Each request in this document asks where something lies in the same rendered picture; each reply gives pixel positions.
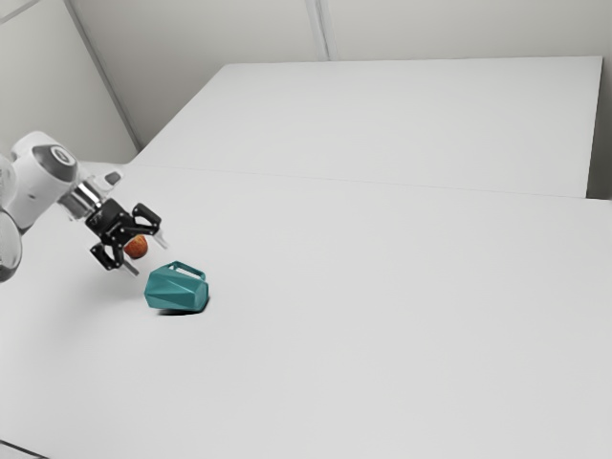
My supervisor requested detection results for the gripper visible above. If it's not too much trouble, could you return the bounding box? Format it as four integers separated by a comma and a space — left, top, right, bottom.
84, 198, 170, 278

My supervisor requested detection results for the red apple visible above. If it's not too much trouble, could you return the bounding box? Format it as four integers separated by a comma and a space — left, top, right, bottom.
123, 234, 149, 260

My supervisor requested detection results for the teal faceted mug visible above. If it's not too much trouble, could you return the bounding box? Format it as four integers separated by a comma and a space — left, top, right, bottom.
143, 260, 211, 315

